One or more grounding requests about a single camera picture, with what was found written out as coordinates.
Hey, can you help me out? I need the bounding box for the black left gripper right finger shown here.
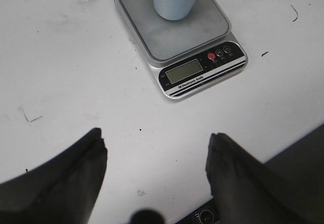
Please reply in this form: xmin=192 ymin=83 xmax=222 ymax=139
xmin=206 ymin=133 xmax=323 ymax=223

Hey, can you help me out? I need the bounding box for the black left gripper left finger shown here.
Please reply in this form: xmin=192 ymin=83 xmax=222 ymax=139
xmin=1 ymin=128 xmax=107 ymax=223

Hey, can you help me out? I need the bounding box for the silver electronic kitchen scale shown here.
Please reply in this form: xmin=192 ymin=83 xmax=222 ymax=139
xmin=114 ymin=0 xmax=248 ymax=100

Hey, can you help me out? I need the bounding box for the black device at table edge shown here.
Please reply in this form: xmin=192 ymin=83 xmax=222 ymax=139
xmin=176 ymin=199 xmax=220 ymax=224

